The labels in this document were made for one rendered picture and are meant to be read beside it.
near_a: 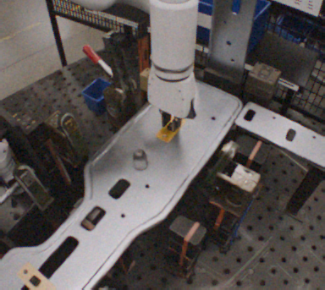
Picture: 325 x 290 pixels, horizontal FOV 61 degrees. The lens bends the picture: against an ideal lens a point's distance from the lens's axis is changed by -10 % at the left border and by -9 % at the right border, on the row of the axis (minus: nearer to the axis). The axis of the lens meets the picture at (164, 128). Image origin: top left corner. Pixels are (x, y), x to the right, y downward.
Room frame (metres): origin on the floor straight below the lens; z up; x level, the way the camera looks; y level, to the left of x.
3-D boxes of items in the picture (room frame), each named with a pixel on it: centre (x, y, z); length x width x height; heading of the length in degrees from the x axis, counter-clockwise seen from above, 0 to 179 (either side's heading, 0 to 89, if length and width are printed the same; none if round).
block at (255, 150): (0.45, -0.21, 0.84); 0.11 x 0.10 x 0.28; 56
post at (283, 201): (0.40, -0.42, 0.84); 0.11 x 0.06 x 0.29; 56
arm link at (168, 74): (0.49, -0.01, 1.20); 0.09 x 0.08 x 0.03; 56
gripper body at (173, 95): (0.49, -0.02, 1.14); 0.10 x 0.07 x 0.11; 56
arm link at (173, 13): (0.49, -0.02, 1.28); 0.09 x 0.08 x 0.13; 179
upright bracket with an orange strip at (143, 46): (0.66, 0.06, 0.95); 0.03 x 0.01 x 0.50; 146
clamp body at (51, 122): (0.45, 0.24, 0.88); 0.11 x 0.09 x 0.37; 56
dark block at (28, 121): (0.41, 0.30, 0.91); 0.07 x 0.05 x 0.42; 56
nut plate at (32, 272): (0.10, 0.25, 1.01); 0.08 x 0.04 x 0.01; 56
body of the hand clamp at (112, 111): (0.58, 0.12, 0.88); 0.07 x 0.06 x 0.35; 56
